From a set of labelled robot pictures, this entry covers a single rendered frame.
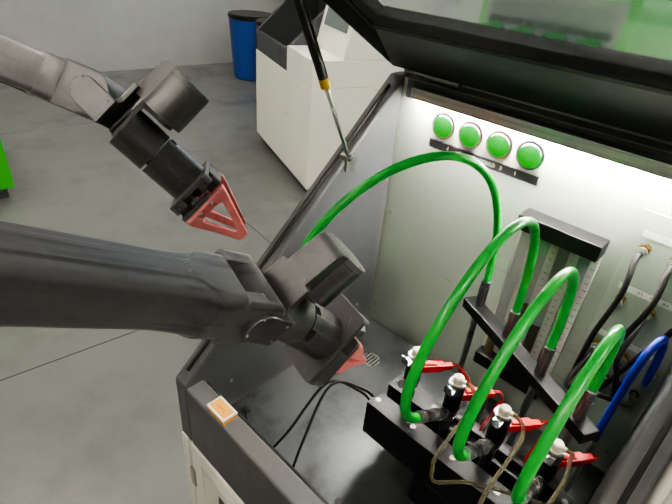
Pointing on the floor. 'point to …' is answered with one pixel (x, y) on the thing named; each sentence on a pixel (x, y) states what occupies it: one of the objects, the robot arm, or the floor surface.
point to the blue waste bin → (244, 41)
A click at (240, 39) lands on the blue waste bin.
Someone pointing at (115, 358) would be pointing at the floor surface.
